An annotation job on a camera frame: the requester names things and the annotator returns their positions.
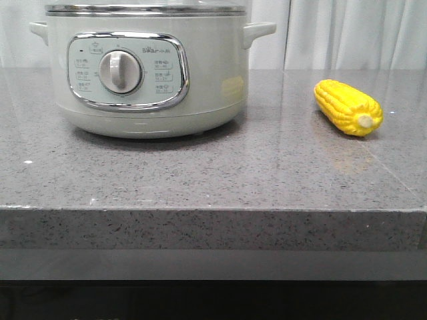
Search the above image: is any yellow corn cob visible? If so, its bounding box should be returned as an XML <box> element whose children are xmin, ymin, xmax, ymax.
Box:
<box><xmin>314</xmin><ymin>79</ymin><xmax>384</xmax><ymax>137</ymax></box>

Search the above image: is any glass lid with steel rim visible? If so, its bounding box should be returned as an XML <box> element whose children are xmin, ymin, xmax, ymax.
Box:
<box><xmin>45</xmin><ymin>1</ymin><xmax>247</xmax><ymax>17</ymax></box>

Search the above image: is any pale green electric cooking pot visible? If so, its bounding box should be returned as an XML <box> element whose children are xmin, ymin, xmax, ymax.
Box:
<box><xmin>47</xmin><ymin>18</ymin><xmax>271</xmax><ymax>139</ymax></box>

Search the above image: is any white pleated curtain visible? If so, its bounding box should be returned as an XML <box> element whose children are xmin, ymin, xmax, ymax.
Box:
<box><xmin>1</xmin><ymin>1</ymin><xmax>426</xmax><ymax>70</ymax></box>

